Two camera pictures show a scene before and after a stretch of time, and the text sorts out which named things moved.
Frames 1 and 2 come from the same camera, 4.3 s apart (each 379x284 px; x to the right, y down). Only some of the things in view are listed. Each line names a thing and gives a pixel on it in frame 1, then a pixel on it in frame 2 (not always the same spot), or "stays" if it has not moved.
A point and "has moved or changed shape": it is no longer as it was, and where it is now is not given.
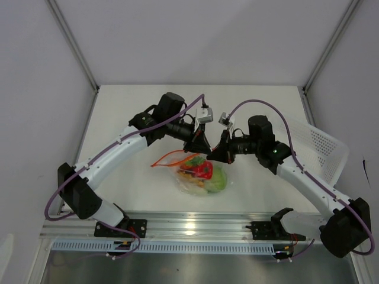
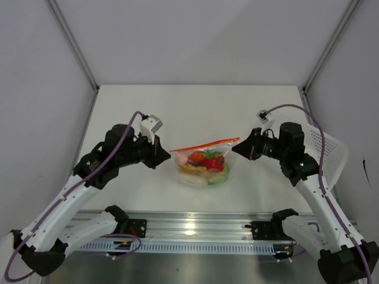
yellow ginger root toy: (191, 177) -> (199, 171)
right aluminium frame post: (350, 11) stays
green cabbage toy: (218, 181) has moved or changed shape
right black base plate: (264, 231) stays
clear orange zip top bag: (197, 175) has moved or changed shape
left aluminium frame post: (70, 38) stays
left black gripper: (199, 144) -> (157, 153)
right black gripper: (220, 153) -> (249, 148)
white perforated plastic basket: (317, 151) stays
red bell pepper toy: (204, 170) has moved or changed shape
